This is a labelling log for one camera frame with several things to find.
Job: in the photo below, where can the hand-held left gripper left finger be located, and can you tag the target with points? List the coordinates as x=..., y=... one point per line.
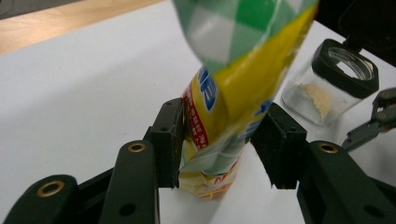
x=168, y=140

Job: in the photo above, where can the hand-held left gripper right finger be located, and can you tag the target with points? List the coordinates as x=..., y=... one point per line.
x=280, y=146

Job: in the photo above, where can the glass jar with black lid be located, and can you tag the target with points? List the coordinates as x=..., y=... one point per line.
x=311, y=93

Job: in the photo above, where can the yellow and green seasoning pouch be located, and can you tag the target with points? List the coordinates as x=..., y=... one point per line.
x=249, y=77

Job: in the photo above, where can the wooden desk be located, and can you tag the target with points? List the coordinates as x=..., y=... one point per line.
x=46, y=28

